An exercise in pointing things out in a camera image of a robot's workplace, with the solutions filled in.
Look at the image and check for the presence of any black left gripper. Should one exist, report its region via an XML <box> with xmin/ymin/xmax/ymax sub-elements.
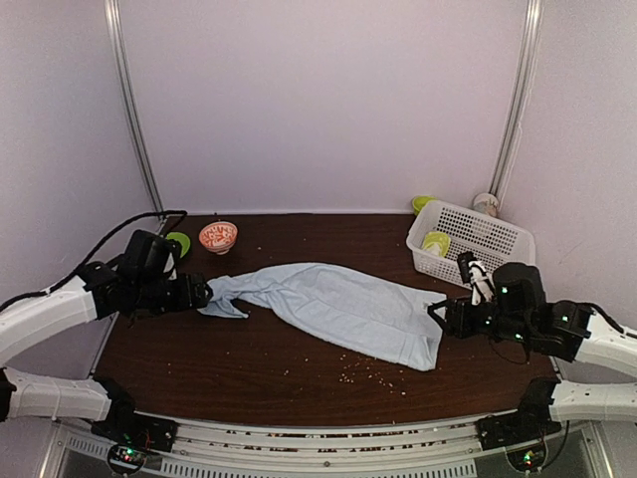
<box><xmin>133</xmin><ymin>272</ymin><xmax>212</xmax><ymax>316</ymax></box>

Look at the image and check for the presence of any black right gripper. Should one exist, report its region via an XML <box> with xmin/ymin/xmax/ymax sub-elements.
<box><xmin>428</xmin><ymin>296</ymin><xmax>532</xmax><ymax>346</ymax></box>

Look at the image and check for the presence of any light blue towel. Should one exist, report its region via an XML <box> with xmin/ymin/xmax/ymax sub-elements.
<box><xmin>199</xmin><ymin>263</ymin><xmax>446</xmax><ymax>371</ymax></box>

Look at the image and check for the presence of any green white patterned towel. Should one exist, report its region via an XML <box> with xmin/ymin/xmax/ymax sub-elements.
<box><xmin>421</xmin><ymin>231</ymin><xmax>451</xmax><ymax>258</ymax></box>

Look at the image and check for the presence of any white perforated plastic basket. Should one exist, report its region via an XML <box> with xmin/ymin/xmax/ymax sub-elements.
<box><xmin>406</xmin><ymin>200</ymin><xmax>535</xmax><ymax>286</ymax></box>

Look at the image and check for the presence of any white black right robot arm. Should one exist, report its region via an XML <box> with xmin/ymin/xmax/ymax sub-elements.
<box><xmin>427</xmin><ymin>254</ymin><xmax>636</xmax><ymax>450</ymax></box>

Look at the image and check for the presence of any green plate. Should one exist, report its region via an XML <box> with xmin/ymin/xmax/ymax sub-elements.
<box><xmin>166</xmin><ymin>232</ymin><xmax>191</xmax><ymax>259</ymax></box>

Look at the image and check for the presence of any red white patterned bowl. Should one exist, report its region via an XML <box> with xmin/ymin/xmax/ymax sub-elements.
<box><xmin>198</xmin><ymin>221</ymin><xmax>238</xmax><ymax>255</ymax></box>

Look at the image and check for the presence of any green bowl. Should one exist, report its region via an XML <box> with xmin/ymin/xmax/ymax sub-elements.
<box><xmin>411</xmin><ymin>195</ymin><xmax>437</xmax><ymax>216</ymax></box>

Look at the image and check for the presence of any beige cup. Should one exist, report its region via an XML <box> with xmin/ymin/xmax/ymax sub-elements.
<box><xmin>472</xmin><ymin>192</ymin><xmax>500</xmax><ymax>218</ymax></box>

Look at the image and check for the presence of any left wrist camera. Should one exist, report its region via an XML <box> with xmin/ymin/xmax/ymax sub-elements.
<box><xmin>117</xmin><ymin>230</ymin><xmax>181</xmax><ymax>283</ymax></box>

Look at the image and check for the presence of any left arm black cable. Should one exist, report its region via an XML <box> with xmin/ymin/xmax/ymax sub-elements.
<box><xmin>0</xmin><ymin>210</ymin><xmax>189</xmax><ymax>313</ymax></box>

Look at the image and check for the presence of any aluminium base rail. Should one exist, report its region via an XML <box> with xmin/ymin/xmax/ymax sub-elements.
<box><xmin>39</xmin><ymin>390</ymin><xmax>613</xmax><ymax>478</ymax></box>

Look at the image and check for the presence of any left aluminium frame post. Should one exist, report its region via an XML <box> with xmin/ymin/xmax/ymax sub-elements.
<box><xmin>104</xmin><ymin>0</ymin><xmax>163</xmax><ymax>211</ymax></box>

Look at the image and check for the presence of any aluminium frame post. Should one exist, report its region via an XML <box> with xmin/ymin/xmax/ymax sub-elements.
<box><xmin>104</xmin><ymin>0</ymin><xmax>163</xmax><ymax>211</ymax></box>
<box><xmin>489</xmin><ymin>0</ymin><xmax>544</xmax><ymax>207</ymax></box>

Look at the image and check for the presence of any right aluminium frame post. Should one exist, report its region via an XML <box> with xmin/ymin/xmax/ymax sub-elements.
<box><xmin>489</xmin><ymin>0</ymin><xmax>544</xmax><ymax>207</ymax></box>

